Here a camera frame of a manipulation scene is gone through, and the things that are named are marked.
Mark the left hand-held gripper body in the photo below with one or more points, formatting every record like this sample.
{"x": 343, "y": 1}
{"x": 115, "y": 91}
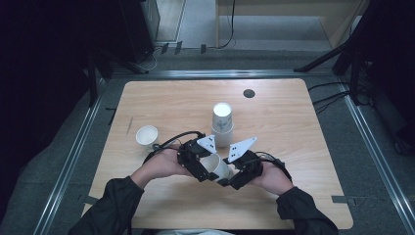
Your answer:
{"x": 191, "y": 153}

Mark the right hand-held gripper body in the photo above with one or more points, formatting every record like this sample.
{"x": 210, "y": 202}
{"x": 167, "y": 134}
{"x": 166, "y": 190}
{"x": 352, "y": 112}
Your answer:
{"x": 249, "y": 164}

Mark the floral white paper cup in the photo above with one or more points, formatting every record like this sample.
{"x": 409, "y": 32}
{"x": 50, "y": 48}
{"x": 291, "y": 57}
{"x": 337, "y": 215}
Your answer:
{"x": 147, "y": 135}
{"x": 217, "y": 166}

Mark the stack of white paper cups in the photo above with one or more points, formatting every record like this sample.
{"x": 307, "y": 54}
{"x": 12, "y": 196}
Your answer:
{"x": 222, "y": 124}

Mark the person's right hand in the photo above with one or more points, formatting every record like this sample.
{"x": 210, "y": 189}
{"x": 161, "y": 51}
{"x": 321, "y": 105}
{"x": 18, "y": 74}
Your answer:
{"x": 272, "y": 178}

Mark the person's left hand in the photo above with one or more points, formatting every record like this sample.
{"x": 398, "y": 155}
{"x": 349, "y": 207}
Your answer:
{"x": 164, "y": 164}

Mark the dark round table grommet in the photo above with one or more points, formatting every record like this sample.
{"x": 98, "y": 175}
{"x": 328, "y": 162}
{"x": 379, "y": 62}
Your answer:
{"x": 249, "y": 93}

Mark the grey tape piece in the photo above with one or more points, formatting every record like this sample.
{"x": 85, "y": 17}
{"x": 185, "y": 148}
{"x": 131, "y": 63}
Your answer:
{"x": 342, "y": 199}
{"x": 88, "y": 199}

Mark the dark tape strip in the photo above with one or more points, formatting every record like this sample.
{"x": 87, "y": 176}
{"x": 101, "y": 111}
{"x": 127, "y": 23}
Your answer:
{"x": 178, "y": 47}
{"x": 164, "y": 48}
{"x": 203, "y": 49}

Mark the black metal stand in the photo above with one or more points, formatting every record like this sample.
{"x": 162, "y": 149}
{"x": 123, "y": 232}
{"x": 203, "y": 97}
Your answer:
{"x": 93, "y": 81}

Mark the black tripod stand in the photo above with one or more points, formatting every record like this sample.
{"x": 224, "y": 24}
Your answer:
{"x": 326, "y": 58}

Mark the black computer tower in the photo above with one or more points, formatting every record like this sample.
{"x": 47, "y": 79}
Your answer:
{"x": 137, "y": 26}

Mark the light wooden cabinet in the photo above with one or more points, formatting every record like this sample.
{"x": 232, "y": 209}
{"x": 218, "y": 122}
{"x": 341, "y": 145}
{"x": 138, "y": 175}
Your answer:
{"x": 339, "y": 19}

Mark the metal floor rail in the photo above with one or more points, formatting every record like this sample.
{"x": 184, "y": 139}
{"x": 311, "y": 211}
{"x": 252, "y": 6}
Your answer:
{"x": 375, "y": 143}
{"x": 212, "y": 73}
{"x": 70, "y": 163}

